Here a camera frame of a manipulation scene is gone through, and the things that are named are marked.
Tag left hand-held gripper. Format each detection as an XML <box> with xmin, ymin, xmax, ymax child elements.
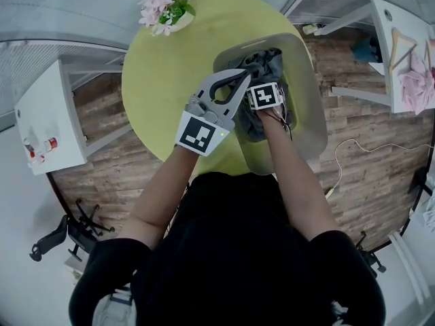
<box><xmin>175</xmin><ymin>68</ymin><xmax>254</xmax><ymax>158</ymax></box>

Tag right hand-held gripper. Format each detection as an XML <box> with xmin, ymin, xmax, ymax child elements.
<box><xmin>246</xmin><ymin>82</ymin><xmax>290</xmax><ymax>111</ymax></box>

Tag grey clothes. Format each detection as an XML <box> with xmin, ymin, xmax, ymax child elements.
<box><xmin>227</xmin><ymin>48</ymin><xmax>290</xmax><ymax>142</ymax></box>

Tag grey plastic basket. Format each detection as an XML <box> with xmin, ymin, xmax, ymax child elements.
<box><xmin>212</xmin><ymin>32</ymin><xmax>329</xmax><ymax>176</ymax></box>

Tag person's left forearm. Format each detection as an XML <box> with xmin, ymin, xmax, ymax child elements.
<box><xmin>127</xmin><ymin>146</ymin><xmax>198</xmax><ymax>249</ymax></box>

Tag person's right forearm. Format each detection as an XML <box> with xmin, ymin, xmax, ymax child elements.
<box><xmin>258</xmin><ymin>109</ymin><xmax>339</xmax><ymax>244</ymax></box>

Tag wooden clothes hanger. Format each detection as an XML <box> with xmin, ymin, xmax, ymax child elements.
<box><xmin>423</xmin><ymin>39</ymin><xmax>435</xmax><ymax>67</ymax></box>
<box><xmin>389</xmin><ymin>27</ymin><xmax>419</xmax><ymax>76</ymax></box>

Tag round yellow-green table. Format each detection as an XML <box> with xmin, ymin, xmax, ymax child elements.
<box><xmin>121</xmin><ymin>0</ymin><xmax>307</xmax><ymax>176</ymax></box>

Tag white power strip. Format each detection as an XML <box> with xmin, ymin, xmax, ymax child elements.
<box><xmin>302</xmin><ymin>22</ymin><xmax>324</xmax><ymax>35</ymax></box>

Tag pink flowers in pot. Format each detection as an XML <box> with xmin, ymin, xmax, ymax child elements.
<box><xmin>137</xmin><ymin>0</ymin><xmax>196</xmax><ymax>37</ymax></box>

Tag teal bag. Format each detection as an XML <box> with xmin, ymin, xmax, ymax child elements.
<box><xmin>351</xmin><ymin>36</ymin><xmax>381</xmax><ymax>64</ymax></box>

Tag white side table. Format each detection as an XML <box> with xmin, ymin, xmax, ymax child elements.
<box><xmin>13</xmin><ymin>58</ymin><xmax>133</xmax><ymax>176</ymax></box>
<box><xmin>314</xmin><ymin>0</ymin><xmax>435</xmax><ymax>115</ymax></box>

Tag pink garment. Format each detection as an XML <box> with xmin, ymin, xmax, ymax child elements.
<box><xmin>398</xmin><ymin>51</ymin><xmax>435</xmax><ymax>115</ymax></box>

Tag person's black clothing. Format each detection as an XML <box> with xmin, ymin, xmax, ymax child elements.
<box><xmin>67</xmin><ymin>171</ymin><xmax>387</xmax><ymax>326</ymax></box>

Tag black office chair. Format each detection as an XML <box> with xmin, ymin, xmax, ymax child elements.
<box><xmin>29</xmin><ymin>198</ymin><xmax>116</xmax><ymax>263</ymax></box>

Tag thin black cable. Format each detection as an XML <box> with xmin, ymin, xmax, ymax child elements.
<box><xmin>268</xmin><ymin>107</ymin><xmax>295</xmax><ymax>142</ymax></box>

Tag white floor cable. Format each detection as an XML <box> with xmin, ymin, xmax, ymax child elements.
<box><xmin>326</xmin><ymin>138</ymin><xmax>435</xmax><ymax>200</ymax></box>

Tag white rail frame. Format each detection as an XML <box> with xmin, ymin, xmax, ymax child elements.
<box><xmin>389</xmin><ymin>231</ymin><xmax>431</xmax><ymax>307</ymax></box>

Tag light grey harness strap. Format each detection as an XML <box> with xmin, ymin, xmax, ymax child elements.
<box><xmin>91</xmin><ymin>285</ymin><xmax>133</xmax><ymax>326</ymax></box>

